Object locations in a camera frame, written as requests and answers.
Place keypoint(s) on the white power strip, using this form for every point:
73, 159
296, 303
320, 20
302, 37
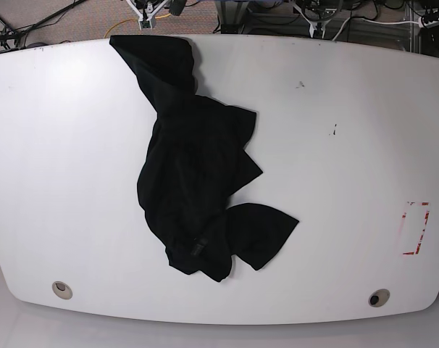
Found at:
429, 19

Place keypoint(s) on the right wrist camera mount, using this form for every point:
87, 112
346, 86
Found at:
147, 10

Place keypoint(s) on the table cable grommet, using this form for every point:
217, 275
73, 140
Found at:
62, 290
379, 297

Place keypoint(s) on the red tape rectangle marking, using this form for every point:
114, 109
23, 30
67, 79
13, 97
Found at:
413, 226

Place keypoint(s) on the right table cable grommet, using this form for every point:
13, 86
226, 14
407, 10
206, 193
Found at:
379, 297

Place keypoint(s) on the left table cable grommet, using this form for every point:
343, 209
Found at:
62, 290

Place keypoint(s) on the black T-shirt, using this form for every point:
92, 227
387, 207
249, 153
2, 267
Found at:
196, 160

